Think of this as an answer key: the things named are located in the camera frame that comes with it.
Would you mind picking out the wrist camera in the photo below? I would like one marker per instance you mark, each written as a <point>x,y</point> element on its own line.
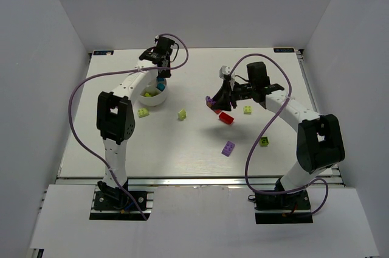
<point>156,39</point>
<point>225,73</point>

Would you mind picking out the blue table label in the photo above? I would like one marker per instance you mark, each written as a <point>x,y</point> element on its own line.
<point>102,52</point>
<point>283,50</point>

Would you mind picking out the left blue table label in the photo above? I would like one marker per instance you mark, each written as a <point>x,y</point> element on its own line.
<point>102,52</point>

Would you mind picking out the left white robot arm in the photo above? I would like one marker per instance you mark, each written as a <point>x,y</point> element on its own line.
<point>115,116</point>

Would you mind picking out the dark green lego brick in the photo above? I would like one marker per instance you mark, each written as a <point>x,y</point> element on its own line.
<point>264,141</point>

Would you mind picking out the white divided round container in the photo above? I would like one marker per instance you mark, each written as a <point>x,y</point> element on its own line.
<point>156,100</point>

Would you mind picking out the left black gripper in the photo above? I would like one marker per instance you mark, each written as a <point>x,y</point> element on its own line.
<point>164,69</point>

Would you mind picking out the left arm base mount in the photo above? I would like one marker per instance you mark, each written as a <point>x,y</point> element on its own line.
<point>112,204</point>

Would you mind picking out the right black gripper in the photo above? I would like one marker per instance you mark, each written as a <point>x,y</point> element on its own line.
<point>231,92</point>

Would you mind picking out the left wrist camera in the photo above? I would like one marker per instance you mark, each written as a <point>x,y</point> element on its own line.
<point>156,39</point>

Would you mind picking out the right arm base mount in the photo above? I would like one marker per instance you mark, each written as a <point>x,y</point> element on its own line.
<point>293,208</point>

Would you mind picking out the cyan lego brick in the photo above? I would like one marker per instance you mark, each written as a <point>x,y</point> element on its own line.
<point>161,84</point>

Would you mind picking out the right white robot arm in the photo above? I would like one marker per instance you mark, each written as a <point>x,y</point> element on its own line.
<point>274,98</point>

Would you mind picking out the light green lego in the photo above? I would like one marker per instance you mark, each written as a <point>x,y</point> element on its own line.
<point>181,114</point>
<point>143,112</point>
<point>247,110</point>

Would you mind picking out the aluminium table frame rail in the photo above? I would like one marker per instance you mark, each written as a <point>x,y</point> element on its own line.
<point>319,112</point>

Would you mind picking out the red lego short brick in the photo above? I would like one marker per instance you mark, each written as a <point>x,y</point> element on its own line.
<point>225,118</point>

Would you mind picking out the right blue table label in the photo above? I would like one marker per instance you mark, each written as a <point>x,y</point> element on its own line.
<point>283,50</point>

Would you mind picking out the purple flat lego brick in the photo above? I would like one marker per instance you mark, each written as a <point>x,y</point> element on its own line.
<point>228,148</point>

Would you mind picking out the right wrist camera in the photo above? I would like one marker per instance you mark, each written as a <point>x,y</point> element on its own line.
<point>225,73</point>

